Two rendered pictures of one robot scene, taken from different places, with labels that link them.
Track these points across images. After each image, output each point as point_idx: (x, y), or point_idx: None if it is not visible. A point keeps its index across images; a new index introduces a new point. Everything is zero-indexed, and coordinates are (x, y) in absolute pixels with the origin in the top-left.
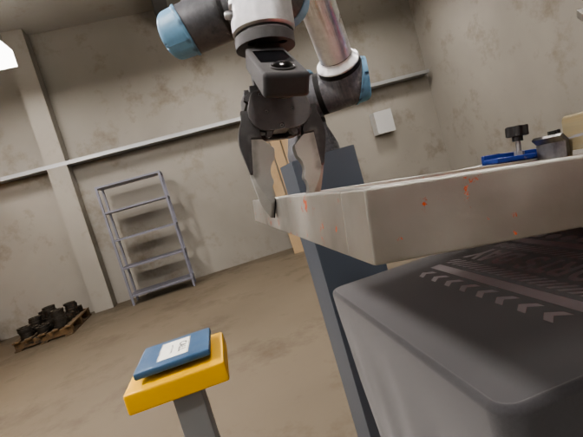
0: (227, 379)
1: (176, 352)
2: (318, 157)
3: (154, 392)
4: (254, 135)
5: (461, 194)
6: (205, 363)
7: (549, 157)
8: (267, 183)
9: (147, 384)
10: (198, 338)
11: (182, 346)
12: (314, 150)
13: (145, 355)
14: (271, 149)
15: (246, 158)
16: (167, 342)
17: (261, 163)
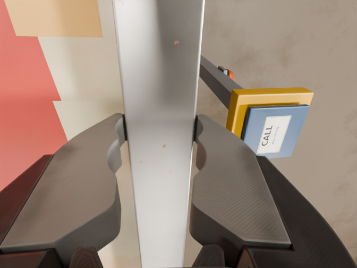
0: (233, 89)
1: (274, 123)
2: (50, 166)
3: (290, 91)
4: (281, 258)
5: None
6: (252, 102)
7: None
8: (214, 136)
9: (296, 99)
10: (252, 141)
11: (267, 133)
12: (50, 183)
13: (294, 139)
14: (201, 200)
15: (286, 186)
16: (274, 153)
17: (235, 170)
